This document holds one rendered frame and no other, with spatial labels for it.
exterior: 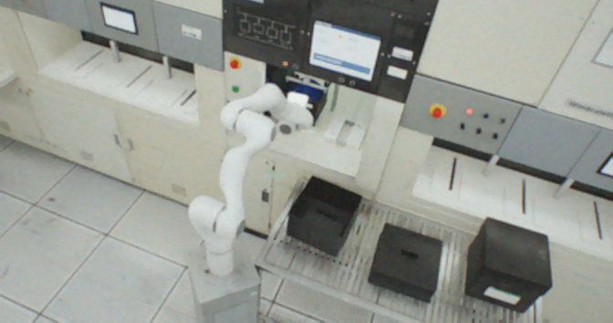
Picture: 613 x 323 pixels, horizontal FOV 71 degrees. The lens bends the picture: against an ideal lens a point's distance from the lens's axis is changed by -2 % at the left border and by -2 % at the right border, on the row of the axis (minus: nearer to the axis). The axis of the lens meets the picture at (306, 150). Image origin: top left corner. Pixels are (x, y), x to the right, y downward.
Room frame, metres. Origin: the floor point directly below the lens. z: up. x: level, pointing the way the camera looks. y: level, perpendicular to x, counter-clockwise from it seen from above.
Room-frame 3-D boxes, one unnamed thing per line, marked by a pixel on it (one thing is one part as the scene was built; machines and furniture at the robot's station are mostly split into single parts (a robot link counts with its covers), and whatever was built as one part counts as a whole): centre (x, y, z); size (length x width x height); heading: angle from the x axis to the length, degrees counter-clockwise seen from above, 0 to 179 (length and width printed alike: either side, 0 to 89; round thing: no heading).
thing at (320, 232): (1.33, -0.13, 0.85); 0.28 x 0.28 x 0.17; 70
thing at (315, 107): (1.99, 0.05, 1.06); 0.24 x 0.20 x 0.32; 76
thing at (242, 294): (1.03, 0.31, 0.38); 0.28 x 0.28 x 0.76; 31
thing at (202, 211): (1.04, 0.34, 1.07); 0.19 x 0.12 x 0.24; 70
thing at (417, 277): (1.16, -0.53, 0.83); 0.29 x 0.29 x 0.13; 77
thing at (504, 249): (1.16, -0.97, 0.89); 0.29 x 0.29 x 0.25; 77
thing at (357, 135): (1.92, -0.21, 0.89); 0.22 x 0.21 x 0.04; 166
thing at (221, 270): (1.03, 0.31, 0.85); 0.19 x 0.19 x 0.18
